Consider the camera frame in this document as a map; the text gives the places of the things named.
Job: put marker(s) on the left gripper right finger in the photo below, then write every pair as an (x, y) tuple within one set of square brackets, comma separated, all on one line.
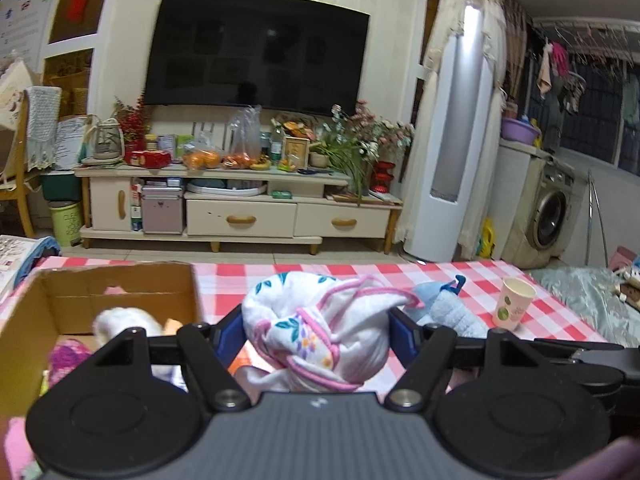
[(424, 352)]

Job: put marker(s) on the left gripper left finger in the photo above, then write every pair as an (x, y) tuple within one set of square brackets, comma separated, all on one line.
[(208, 351)]

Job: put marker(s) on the orange plush toy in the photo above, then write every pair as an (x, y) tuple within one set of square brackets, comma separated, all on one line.
[(171, 327)]

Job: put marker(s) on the light blue knitted toy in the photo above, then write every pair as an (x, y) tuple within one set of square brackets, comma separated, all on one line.
[(440, 304)]

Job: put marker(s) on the purple knitted hat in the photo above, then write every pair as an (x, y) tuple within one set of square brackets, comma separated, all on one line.
[(64, 358)]

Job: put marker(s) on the paper cup green print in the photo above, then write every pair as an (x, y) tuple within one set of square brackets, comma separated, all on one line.
[(515, 297)]

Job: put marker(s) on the yellow detergent bottle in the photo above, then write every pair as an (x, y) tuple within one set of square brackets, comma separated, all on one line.
[(487, 240)]

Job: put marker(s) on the white tower air conditioner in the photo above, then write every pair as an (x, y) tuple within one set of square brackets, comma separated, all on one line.
[(453, 154)]

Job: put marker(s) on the cream TV cabinet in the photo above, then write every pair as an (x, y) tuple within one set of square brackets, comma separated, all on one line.
[(236, 207)]

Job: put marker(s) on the pink storage box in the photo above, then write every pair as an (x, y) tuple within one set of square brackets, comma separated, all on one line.
[(162, 210)]

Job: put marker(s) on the cardboard box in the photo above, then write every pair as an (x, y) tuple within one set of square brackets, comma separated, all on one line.
[(65, 301)]

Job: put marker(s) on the washing machine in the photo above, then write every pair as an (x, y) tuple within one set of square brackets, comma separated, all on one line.
[(534, 205)]

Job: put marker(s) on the red vase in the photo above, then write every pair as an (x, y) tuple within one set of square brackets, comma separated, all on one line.
[(382, 176)]

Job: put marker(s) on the bag of oranges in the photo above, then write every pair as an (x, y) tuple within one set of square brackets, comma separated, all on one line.
[(197, 158)]

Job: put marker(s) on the green waste bin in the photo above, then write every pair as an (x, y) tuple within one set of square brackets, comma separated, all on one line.
[(66, 222)]

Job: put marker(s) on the red gift box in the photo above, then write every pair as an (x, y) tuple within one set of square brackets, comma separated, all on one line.
[(148, 159)]

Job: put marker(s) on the clear plastic bag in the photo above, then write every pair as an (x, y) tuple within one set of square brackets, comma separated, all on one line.
[(245, 147)]

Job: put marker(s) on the potted flower plant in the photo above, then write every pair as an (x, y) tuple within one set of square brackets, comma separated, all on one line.
[(353, 143)]

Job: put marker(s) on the framed picture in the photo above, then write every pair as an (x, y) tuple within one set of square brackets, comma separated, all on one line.
[(296, 151)]

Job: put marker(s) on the white printed box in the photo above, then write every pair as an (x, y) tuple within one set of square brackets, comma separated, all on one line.
[(19, 255)]

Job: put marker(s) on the electric kettle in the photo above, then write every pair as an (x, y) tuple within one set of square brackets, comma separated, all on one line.
[(103, 144)]

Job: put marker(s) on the purple basin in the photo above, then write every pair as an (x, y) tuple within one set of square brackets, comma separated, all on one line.
[(517, 131)]

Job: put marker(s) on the red berry plant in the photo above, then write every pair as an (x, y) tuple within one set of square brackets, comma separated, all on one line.
[(134, 121)]

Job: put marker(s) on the wooden chair with lace cover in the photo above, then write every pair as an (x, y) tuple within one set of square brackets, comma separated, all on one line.
[(32, 149)]

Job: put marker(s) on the black flat television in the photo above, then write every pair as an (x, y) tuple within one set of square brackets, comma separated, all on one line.
[(301, 56)]

